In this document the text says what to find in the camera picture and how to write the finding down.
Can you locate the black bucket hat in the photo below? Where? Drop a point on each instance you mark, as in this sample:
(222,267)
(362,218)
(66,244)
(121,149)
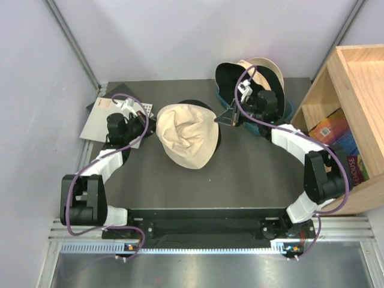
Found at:
(203,105)

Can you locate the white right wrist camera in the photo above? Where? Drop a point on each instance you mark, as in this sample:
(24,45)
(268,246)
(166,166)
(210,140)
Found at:
(245,90)

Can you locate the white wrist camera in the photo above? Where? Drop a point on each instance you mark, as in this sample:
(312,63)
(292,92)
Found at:
(126,106)
(245,90)

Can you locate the aluminium frame rail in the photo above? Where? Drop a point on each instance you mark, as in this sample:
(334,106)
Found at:
(328,229)

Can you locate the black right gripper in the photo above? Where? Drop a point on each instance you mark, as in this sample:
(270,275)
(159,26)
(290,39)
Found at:
(231,117)

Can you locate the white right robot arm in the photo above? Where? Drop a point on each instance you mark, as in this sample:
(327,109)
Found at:
(327,183)

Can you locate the aluminium corner post left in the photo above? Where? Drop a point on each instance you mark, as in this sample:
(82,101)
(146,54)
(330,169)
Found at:
(71,40)

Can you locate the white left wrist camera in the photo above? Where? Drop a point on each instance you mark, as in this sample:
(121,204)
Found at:
(126,106)

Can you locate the aluminium corner post right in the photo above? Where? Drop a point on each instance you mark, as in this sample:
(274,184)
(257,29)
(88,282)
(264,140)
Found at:
(351,17)

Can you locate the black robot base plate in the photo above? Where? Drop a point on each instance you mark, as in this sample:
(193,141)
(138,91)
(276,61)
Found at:
(215,227)

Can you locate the wooden shelf box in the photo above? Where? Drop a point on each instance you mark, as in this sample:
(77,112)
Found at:
(352,79)

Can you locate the white calibration board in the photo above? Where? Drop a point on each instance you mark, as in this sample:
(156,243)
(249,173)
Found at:
(95,128)

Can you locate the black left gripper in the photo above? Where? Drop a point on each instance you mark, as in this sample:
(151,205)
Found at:
(141,119)

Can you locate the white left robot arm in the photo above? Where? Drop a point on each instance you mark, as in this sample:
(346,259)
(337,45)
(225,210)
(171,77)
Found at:
(83,197)

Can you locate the purple treehouse book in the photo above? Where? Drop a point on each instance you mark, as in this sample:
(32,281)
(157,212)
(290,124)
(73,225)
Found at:
(357,169)

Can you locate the beige black reversible hat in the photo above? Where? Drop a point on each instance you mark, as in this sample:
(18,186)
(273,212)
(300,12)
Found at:
(227,75)

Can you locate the cream bucket hat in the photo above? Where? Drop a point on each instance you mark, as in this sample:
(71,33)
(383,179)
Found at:
(188,134)

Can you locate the aluminium corner post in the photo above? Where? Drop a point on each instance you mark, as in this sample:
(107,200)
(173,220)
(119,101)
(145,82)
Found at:
(351,17)
(71,40)

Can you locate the tan black hat behind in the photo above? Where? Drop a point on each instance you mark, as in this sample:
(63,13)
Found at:
(269,77)

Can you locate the teal plastic bin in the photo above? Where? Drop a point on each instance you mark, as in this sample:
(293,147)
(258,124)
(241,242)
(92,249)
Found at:
(252,128)

